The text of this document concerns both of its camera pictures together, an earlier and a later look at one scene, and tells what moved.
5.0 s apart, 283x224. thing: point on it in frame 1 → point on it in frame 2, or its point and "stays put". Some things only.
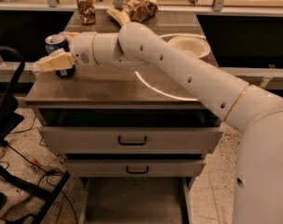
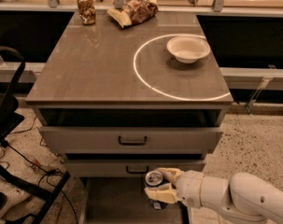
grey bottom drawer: x=134 y=200 stays put
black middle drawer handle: x=132 y=172 stays put
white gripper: x=82 y=48 → x=191 y=185
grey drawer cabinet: x=134 y=142 stays put
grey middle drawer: x=134 y=167 stays put
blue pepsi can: x=52 y=44 → x=154 y=178
